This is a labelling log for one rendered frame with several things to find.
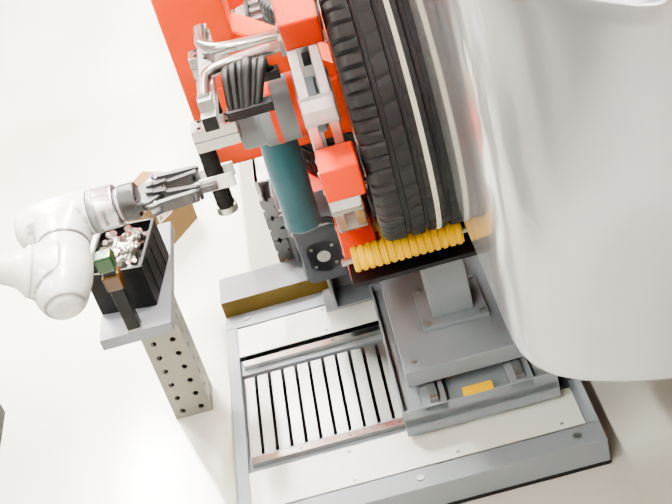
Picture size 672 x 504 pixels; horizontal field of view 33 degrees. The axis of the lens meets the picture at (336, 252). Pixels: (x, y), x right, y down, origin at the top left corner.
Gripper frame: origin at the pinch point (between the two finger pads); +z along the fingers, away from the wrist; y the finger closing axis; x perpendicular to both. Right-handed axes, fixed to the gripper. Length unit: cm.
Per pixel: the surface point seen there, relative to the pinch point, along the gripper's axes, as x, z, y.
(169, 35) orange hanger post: 8, -7, -59
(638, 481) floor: -82, 68, 31
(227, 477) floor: -83, -23, -3
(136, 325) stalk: -36.6, -29.9, -9.5
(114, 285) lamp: -24.3, -30.7, -9.1
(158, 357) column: -67, -35, -36
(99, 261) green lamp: -17.4, -31.5, -9.1
